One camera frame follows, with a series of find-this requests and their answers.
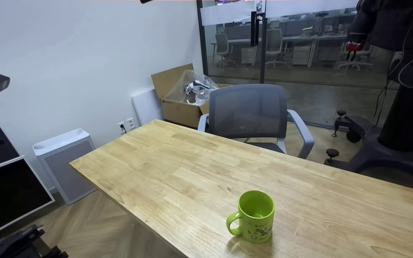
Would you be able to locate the crumpled plastic wrap in box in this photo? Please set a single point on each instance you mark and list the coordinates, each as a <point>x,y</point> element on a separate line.
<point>196,88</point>

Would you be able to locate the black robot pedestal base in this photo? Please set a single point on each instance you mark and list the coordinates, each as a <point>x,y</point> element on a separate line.
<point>386,24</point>

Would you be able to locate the green ceramic mug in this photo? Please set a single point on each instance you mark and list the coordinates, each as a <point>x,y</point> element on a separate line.
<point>254,217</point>

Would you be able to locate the white air purifier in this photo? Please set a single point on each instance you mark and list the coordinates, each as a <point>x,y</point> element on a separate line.
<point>56,155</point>

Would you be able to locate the grey mesh office chair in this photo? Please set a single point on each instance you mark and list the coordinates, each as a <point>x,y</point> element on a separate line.
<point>254,110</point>

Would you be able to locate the black tripod base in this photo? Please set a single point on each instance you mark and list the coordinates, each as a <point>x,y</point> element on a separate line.
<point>29,244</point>

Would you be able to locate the open cardboard box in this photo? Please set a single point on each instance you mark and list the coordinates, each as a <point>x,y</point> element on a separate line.
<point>169,86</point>

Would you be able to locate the black glass door handle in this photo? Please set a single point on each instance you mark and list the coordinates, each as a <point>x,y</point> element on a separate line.
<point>255,23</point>

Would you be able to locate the white flat panel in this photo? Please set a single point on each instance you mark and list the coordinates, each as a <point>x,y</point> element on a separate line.
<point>146,106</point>

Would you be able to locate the white wall power outlet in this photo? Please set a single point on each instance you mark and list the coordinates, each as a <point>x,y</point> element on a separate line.
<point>126,125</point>

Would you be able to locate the black monitor with white frame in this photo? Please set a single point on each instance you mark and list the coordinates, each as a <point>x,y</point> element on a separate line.
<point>22,192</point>

